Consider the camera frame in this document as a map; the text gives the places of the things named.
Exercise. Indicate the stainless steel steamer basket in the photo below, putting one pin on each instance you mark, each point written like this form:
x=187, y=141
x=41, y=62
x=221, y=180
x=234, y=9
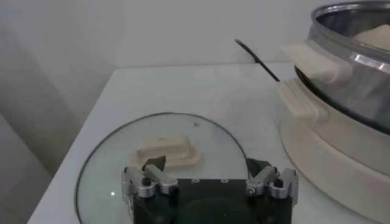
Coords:
x=359, y=85

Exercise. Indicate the steamed baozi bun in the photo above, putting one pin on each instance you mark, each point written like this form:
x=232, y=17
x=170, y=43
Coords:
x=376, y=36

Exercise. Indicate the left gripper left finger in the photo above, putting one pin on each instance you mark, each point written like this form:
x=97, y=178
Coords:
x=161, y=181

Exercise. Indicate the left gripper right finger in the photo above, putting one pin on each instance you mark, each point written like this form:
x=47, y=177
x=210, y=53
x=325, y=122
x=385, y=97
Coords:
x=263, y=181

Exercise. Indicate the cream electric cooker base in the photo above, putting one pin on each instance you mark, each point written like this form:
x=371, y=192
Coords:
x=335, y=158

